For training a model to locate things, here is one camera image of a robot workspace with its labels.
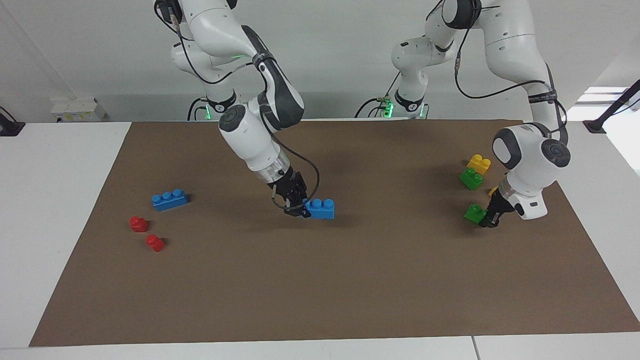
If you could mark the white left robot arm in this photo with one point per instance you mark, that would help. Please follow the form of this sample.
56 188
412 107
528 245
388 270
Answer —
530 160

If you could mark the black table clamp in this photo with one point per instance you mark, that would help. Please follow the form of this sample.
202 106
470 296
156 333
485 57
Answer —
10 129

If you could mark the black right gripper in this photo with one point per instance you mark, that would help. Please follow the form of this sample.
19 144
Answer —
290 187

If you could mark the green lit base plug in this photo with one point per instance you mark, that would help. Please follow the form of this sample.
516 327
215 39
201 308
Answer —
386 107

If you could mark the white socket box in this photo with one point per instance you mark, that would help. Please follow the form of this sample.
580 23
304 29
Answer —
77 110

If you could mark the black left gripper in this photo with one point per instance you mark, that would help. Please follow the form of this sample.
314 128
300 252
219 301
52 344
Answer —
501 205

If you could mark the red one-stud toy brick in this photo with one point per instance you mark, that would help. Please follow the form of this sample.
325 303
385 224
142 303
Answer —
155 244
138 224

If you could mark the brown table mat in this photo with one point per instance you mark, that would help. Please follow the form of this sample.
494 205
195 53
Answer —
320 290

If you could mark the yellow two-stud toy brick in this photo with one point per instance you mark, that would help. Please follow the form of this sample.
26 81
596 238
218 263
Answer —
493 190
478 165

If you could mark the green two-stud toy brick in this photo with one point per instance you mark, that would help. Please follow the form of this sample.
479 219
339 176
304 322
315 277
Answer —
471 179
472 214

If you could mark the blue three-stud toy brick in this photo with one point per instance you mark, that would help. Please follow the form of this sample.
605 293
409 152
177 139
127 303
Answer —
170 202
322 210

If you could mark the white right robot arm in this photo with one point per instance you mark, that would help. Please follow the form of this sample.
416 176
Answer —
250 140

